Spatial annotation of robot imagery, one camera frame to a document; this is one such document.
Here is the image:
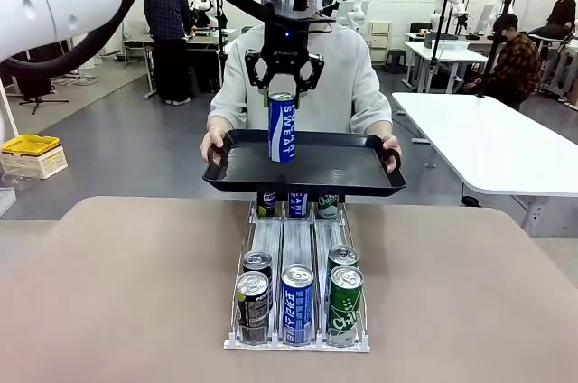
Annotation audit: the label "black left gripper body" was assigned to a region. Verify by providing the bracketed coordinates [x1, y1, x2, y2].
[261, 16, 312, 77]

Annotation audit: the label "blue Pocari Sweat can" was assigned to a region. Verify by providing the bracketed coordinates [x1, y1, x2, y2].
[280, 264, 316, 347]
[267, 91, 297, 163]
[287, 192, 311, 219]

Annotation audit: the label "black serving tray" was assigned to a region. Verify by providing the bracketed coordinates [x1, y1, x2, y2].
[201, 128, 406, 198]

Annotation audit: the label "green Chilsung Cider can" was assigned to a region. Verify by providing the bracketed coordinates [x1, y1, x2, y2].
[317, 194, 341, 220]
[327, 244, 360, 272]
[326, 265, 365, 348]

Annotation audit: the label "person's right forearm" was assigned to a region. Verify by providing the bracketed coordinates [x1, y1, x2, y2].
[206, 114, 232, 135]

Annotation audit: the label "person in grey sweater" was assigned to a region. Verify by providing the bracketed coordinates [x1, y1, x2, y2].
[207, 0, 393, 135]

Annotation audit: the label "seated person with black hair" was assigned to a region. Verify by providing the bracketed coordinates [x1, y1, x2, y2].
[188, 0, 214, 28]

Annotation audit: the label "person in dark plaid shirt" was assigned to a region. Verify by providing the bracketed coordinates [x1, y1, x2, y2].
[144, 0, 193, 107]

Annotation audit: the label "person in orange plaid shirt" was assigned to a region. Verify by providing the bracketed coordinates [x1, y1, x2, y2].
[464, 13, 543, 111]

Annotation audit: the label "seated person in black top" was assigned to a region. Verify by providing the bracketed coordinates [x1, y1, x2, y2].
[527, 0, 578, 39]

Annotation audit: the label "person's right hand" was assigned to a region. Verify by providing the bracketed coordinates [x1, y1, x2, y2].
[200, 125, 227, 163]

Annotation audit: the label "person's left hand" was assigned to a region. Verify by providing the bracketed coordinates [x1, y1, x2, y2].
[381, 135, 404, 174]

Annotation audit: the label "desk with black stand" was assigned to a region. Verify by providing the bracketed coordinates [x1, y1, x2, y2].
[142, 0, 238, 100]

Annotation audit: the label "white monitor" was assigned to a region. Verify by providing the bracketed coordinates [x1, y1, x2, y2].
[336, 0, 363, 26]

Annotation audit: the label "white drawer unit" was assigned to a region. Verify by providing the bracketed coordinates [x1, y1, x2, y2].
[368, 21, 392, 51]

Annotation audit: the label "dark grey stool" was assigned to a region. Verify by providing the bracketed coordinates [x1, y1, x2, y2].
[386, 48, 407, 75]

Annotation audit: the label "black Pepsi can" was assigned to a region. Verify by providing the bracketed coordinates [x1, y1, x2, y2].
[237, 270, 272, 343]
[242, 250, 274, 280]
[256, 191, 277, 218]

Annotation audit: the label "white desk with robots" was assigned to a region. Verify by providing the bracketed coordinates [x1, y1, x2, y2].
[401, 38, 489, 94]

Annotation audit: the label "white twin robot arms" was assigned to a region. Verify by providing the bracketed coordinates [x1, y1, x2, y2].
[430, 0, 471, 37]

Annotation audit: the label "black light stand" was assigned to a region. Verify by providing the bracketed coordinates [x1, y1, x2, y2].
[427, 0, 474, 91]

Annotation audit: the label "white can dispenser rack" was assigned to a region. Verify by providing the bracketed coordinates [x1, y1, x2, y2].
[223, 196, 372, 353]

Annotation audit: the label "large white table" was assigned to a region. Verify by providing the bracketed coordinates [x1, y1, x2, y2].
[391, 92, 578, 239]

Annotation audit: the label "black tripod base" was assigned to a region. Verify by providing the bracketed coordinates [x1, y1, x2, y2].
[20, 94, 70, 115]

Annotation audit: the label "black backpack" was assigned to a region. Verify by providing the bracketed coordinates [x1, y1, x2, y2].
[18, 75, 53, 99]

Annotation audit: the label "cream plastic crate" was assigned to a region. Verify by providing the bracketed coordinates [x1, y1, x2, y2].
[0, 144, 70, 181]

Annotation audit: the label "yellow crate lid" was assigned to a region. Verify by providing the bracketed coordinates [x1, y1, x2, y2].
[1, 134, 61, 156]

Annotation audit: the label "translucent plastic box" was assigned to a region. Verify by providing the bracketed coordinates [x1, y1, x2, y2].
[0, 186, 17, 218]

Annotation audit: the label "white floor cable bundle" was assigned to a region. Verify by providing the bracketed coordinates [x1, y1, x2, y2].
[50, 71, 99, 87]

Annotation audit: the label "black camera stand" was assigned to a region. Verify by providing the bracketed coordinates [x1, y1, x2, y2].
[477, 0, 518, 98]

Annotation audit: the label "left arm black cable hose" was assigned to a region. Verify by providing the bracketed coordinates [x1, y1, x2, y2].
[0, 0, 277, 82]

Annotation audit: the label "white desk by wall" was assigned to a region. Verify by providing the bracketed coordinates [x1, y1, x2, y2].
[527, 33, 578, 108]

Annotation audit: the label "white metal frame leg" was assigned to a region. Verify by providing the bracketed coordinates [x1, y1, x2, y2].
[0, 79, 20, 140]

